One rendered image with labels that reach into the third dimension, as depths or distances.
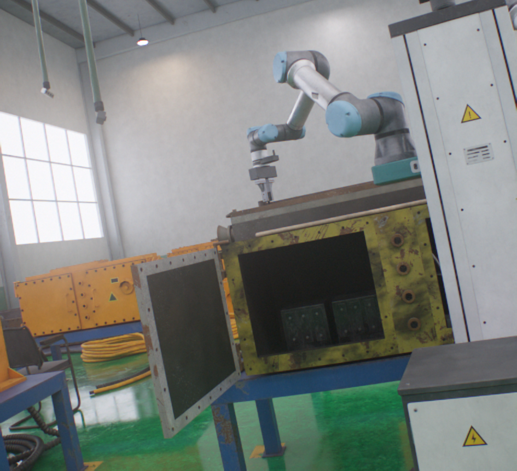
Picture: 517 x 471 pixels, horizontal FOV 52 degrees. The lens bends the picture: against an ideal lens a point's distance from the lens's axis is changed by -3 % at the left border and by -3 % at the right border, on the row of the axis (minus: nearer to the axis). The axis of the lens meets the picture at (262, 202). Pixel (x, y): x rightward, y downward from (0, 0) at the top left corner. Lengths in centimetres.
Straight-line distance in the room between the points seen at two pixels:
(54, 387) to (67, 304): 229
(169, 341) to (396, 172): 92
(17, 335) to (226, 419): 279
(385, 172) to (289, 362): 100
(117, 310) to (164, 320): 373
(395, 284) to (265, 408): 128
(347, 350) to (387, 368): 18
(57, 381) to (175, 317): 183
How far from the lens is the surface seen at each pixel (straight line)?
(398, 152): 178
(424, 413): 132
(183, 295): 202
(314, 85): 191
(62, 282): 585
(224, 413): 257
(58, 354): 689
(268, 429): 330
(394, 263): 229
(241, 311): 240
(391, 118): 181
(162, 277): 191
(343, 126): 173
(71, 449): 381
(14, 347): 508
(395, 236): 227
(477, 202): 166
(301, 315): 256
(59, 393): 372
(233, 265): 238
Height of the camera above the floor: 124
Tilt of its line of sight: 3 degrees up
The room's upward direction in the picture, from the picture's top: 11 degrees counter-clockwise
